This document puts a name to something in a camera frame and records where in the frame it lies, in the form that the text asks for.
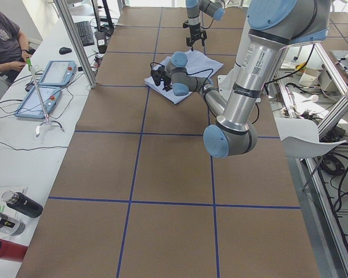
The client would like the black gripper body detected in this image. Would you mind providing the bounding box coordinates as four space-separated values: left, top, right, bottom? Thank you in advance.
183 21 206 41
161 72 172 87

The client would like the light blue striped shirt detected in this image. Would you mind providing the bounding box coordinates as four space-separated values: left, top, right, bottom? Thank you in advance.
144 50 223 104

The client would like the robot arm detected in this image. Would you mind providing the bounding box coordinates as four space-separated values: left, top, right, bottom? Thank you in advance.
182 0 226 50
153 1 331 158

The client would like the black keyboard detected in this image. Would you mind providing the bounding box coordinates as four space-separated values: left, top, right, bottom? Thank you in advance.
75 21 95 46

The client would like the black computer mouse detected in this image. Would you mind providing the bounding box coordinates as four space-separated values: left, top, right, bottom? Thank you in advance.
59 47 72 55

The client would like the far blue teach pendant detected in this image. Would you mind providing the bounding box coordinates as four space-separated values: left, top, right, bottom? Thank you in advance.
38 60 77 87

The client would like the blue teach pendant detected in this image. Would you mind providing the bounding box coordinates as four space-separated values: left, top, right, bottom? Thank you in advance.
38 60 77 87
14 86 61 119

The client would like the metal reach grabber stick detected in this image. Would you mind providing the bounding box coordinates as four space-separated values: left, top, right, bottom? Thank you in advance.
26 58 65 138

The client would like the near blue teach pendant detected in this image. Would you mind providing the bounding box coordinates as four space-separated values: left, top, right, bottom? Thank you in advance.
14 86 61 119

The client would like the seated person grey shirt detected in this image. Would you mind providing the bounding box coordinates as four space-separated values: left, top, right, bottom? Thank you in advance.
0 12 35 83

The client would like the black water bottle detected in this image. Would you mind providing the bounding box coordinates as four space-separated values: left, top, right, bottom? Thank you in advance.
2 191 43 218

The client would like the grey labelled bottle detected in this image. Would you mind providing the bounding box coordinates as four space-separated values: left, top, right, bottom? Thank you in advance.
0 212 26 236

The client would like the red bottle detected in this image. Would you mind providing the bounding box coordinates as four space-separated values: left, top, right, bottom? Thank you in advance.
0 239 28 262

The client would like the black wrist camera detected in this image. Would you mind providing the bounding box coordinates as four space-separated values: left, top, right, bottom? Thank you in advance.
150 65 166 86

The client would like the grey aluminium frame post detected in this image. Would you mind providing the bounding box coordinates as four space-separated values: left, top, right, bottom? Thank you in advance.
54 0 96 89

